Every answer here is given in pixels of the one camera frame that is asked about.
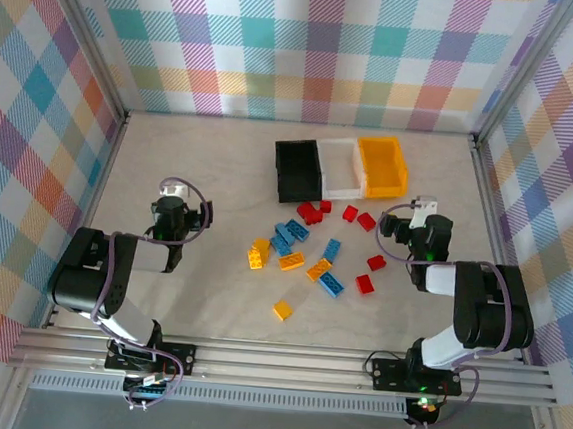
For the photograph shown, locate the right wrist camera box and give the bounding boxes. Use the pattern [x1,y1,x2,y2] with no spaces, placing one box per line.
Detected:
[376,191,441,249]

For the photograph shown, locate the aluminium table side rail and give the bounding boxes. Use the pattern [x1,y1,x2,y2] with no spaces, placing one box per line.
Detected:
[452,134,550,365]
[40,103,132,336]

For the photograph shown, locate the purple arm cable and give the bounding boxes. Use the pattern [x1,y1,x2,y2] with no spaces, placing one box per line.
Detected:
[357,196,525,429]
[82,170,217,416]

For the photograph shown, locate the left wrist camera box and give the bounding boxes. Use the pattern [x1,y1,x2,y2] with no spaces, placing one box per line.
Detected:
[157,179,216,233]

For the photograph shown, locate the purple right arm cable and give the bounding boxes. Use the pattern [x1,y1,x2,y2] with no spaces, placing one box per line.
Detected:
[357,196,525,429]

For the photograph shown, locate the long red lego brick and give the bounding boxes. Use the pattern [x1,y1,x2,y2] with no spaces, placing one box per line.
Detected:
[295,200,327,228]

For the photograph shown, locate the yellow plastic bin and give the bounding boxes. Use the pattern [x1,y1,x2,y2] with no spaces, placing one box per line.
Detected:
[351,133,415,204]

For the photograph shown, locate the wide aluminium mounting rail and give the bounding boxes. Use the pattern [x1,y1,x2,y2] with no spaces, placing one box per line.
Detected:
[5,319,561,414]

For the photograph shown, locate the aluminium frame post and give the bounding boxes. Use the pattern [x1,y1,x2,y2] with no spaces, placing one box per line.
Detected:
[23,0,141,121]
[471,0,573,150]

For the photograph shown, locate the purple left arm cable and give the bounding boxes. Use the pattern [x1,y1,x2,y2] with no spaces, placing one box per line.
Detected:
[82,170,217,416]

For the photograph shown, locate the white plastic bin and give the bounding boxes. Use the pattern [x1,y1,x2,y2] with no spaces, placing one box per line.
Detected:
[312,135,372,204]

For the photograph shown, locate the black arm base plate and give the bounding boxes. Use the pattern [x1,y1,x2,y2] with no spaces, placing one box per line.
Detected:
[103,336,199,381]
[369,355,465,397]

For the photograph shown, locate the grey slotted cable duct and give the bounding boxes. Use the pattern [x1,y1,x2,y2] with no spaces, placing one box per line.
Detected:
[28,370,411,423]

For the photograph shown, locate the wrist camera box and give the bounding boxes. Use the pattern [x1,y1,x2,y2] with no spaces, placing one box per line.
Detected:
[157,179,216,233]
[376,191,441,249]

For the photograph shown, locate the black plastic bin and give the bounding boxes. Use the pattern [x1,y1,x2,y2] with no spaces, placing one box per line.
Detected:
[269,136,330,208]

